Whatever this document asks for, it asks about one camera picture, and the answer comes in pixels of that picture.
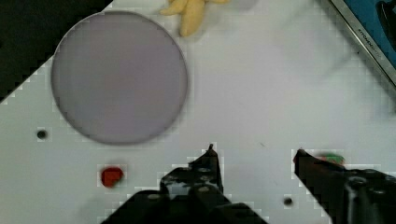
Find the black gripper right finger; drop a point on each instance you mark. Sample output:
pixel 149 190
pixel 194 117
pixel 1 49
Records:
pixel 349 196

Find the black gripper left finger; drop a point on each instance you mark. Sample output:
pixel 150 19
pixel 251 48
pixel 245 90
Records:
pixel 187 195

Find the small red plush cherry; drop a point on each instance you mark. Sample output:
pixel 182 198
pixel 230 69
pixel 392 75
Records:
pixel 111 176

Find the round grey plate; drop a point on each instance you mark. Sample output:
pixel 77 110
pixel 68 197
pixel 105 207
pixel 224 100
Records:
pixel 119 78

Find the silver toaster oven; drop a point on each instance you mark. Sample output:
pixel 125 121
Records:
pixel 373 24

